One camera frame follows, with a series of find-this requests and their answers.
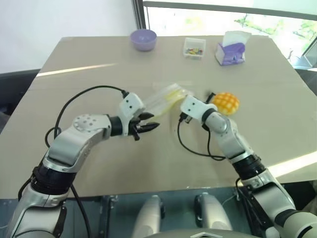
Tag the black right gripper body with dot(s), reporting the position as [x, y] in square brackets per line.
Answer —
[186, 119]

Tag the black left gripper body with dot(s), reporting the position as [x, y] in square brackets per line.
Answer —
[129, 127]

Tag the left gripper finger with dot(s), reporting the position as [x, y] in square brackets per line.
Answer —
[146, 115]
[148, 126]

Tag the clear plastic bag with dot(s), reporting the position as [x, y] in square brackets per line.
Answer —
[163, 99]

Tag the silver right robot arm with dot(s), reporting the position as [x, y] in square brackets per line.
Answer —
[235, 143]

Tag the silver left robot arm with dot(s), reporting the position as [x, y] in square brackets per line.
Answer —
[67, 146]

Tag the orange round snack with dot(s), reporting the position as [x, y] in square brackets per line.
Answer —
[226, 104]

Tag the white box of colourful bits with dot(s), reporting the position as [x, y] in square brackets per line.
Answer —
[194, 49]

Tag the purple plastic bowl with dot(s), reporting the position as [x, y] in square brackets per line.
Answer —
[143, 39]

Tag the purple tissue box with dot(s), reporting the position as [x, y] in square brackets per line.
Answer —
[230, 53]

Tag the silver left robot leg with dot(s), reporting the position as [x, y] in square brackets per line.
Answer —
[148, 218]

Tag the silver robot leg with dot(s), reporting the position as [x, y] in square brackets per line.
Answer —
[148, 218]
[213, 215]

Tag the silver right robot leg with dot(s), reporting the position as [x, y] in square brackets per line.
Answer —
[213, 215]

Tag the grey robot torso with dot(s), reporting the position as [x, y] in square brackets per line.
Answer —
[203, 234]

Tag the black chair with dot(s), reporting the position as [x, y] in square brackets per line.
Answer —
[15, 86]

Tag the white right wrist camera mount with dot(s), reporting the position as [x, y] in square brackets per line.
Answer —
[195, 106]

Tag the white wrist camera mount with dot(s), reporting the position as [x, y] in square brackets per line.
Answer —
[195, 106]
[131, 104]

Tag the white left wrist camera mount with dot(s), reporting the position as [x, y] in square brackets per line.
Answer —
[131, 104]

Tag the grey window frame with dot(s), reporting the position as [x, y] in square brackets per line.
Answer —
[141, 15]

